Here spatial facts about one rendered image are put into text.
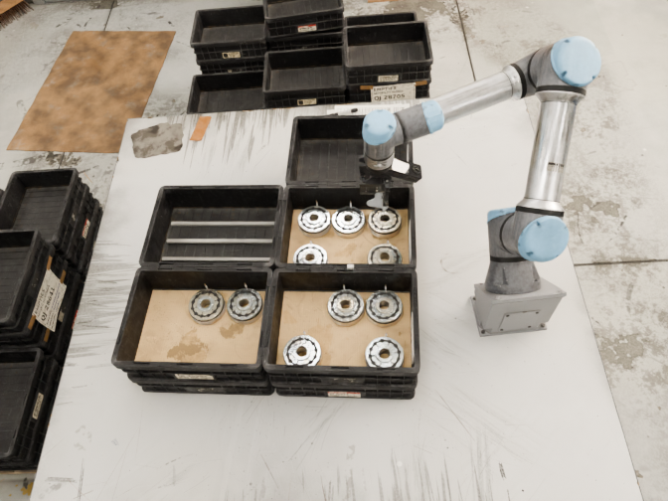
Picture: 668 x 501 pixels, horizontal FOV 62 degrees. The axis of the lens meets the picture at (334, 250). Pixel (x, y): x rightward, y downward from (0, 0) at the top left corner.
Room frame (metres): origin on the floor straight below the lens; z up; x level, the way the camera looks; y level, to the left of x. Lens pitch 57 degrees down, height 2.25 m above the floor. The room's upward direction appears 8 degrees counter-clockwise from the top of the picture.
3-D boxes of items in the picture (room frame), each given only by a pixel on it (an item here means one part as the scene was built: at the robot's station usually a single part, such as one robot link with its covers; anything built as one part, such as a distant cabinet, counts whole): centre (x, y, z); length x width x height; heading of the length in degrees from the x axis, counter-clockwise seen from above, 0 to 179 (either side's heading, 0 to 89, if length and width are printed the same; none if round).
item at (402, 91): (2.01, -0.38, 0.41); 0.31 x 0.02 x 0.16; 85
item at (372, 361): (0.55, -0.10, 0.86); 0.10 x 0.10 x 0.01
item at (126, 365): (0.71, 0.40, 0.92); 0.40 x 0.30 x 0.02; 81
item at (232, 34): (2.64, 0.39, 0.31); 0.40 x 0.30 x 0.34; 85
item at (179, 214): (1.00, 0.35, 0.87); 0.40 x 0.30 x 0.11; 81
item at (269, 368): (0.64, 0.00, 0.92); 0.40 x 0.30 x 0.02; 81
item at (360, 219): (1.00, -0.06, 0.86); 0.10 x 0.10 x 0.01
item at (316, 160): (1.23, -0.10, 0.87); 0.40 x 0.30 x 0.11; 81
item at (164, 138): (1.63, 0.64, 0.71); 0.22 x 0.19 x 0.01; 85
